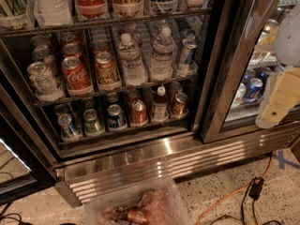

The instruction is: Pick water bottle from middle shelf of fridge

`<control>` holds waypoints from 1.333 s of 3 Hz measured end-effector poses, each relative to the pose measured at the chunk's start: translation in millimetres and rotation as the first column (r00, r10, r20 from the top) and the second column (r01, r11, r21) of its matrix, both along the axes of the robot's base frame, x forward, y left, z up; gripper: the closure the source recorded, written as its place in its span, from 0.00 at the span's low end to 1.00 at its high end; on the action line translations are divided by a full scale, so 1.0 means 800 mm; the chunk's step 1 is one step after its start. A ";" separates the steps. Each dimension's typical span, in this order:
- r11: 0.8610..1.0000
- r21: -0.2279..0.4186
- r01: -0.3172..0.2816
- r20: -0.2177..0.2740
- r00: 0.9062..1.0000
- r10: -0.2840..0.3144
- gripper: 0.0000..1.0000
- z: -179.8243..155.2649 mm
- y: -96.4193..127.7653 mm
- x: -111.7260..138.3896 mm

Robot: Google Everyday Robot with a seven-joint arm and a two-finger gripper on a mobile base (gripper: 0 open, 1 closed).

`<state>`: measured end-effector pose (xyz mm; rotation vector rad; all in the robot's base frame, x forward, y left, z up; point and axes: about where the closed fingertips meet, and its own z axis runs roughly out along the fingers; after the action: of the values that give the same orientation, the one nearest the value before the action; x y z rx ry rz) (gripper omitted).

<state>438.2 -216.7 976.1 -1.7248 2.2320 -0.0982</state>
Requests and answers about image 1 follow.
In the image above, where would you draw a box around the clear water bottle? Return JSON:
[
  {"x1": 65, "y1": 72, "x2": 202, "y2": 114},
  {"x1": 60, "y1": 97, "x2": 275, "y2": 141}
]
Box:
[
  {"x1": 150, "y1": 27, "x2": 175, "y2": 81},
  {"x1": 118, "y1": 33, "x2": 147, "y2": 85}
]

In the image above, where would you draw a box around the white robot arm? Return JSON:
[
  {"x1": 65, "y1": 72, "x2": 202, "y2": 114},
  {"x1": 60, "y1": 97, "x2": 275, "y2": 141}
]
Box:
[{"x1": 255, "y1": 4, "x2": 300, "y2": 128}]

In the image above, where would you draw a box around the blue pepsi can right fridge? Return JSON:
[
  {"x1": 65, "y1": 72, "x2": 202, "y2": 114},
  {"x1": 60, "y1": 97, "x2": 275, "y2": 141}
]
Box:
[{"x1": 245, "y1": 78, "x2": 263, "y2": 102}]

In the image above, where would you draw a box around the red can bottom shelf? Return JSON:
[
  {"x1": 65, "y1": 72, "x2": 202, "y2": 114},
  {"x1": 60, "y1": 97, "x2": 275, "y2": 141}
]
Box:
[{"x1": 130, "y1": 99, "x2": 148, "y2": 126}]

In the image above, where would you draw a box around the blue can bottom shelf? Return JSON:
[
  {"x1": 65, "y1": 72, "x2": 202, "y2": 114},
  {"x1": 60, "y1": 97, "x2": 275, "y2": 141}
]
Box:
[{"x1": 108, "y1": 104, "x2": 127, "y2": 130}]

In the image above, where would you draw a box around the green can bottom shelf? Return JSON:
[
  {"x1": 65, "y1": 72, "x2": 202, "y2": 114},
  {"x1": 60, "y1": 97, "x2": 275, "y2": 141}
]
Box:
[{"x1": 83, "y1": 109, "x2": 105, "y2": 137}]

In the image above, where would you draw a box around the red coca-cola bottle top shelf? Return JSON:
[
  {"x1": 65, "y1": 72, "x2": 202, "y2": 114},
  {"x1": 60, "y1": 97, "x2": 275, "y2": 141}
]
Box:
[{"x1": 75, "y1": 0, "x2": 106, "y2": 19}]

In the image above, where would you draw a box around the white bottle top shelf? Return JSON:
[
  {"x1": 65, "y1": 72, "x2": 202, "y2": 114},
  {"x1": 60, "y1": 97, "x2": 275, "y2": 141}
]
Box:
[{"x1": 34, "y1": 0, "x2": 72, "y2": 27}]

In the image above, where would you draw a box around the black power adapter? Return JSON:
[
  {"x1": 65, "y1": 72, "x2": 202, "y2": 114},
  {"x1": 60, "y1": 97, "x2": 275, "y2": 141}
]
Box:
[{"x1": 249, "y1": 178, "x2": 264, "y2": 201}]

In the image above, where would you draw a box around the copper can bottom right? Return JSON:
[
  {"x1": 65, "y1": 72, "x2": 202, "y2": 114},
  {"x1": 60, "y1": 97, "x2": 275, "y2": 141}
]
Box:
[{"x1": 171, "y1": 92, "x2": 188, "y2": 117}]

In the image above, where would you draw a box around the blue white slim can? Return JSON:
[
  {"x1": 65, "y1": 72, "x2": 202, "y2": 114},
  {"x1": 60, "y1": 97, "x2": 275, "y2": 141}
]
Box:
[{"x1": 177, "y1": 38, "x2": 198, "y2": 77}]

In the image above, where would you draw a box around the clear plastic bin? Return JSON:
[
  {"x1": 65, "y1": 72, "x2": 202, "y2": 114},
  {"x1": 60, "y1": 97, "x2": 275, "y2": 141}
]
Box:
[{"x1": 84, "y1": 177, "x2": 191, "y2": 225}]

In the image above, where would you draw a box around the orange soda can front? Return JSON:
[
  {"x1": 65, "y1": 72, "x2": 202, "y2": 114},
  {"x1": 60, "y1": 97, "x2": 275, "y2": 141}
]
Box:
[{"x1": 95, "y1": 52, "x2": 122, "y2": 91}]

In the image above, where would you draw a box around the red can in bin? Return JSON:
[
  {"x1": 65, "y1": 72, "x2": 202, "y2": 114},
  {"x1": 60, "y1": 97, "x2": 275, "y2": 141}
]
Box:
[{"x1": 127, "y1": 208, "x2": 150, "y2": 225}]

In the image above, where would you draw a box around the red coca-cola can front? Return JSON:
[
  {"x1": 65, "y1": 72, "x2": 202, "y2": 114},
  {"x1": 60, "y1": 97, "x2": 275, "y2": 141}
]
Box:
[{"x1": 61, "y1": 56, "x2": 94, "y2": 97}]

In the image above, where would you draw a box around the red coca-cola can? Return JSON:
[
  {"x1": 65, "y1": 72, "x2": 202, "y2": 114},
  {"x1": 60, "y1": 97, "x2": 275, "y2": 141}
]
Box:
[
  {"x1": 62, "y1": 43, "x2": 82, "y2": 59},
  {"x1": 61, "y1": 56, "x2": 94, "y2": 97}
]

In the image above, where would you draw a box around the blue white can bottom left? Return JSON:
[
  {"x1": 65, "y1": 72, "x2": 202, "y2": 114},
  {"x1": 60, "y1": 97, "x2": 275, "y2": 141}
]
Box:
[{"x1": 57, "y1": 113, "x2": 82, "y2": 142}]

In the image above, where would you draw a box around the white silver can front left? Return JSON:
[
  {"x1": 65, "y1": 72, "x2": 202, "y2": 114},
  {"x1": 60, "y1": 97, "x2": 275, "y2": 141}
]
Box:
[{"x1": 27, "y1": 62, "x2": 65, "y2": 102}]

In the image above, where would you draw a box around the steel fridge door frame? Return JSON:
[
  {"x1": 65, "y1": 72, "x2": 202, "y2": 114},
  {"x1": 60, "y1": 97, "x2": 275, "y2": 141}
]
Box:
[{"x1": 200, "y1": 0, "x2": 300, "y2": 143}]

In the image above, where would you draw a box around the orange extension cable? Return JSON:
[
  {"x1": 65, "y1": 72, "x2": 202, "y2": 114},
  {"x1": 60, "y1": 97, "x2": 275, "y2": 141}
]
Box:
[{"x1": 195, "y1": 152, "x2": 276, "y2": 225}]

